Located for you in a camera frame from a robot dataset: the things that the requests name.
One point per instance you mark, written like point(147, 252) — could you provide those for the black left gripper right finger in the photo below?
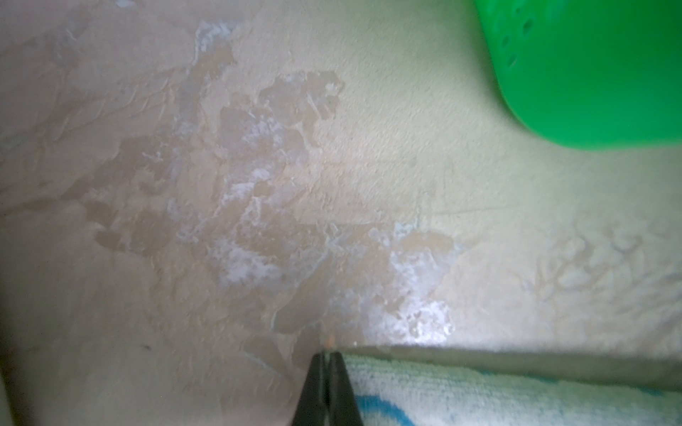
point(342, 406)

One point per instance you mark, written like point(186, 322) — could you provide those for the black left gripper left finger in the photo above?
point(312, 408)

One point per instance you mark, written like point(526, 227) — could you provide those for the blue bunny pattern towel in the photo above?
point(402, 392)

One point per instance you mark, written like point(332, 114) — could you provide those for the green plastic basket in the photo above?
point(589, 75)

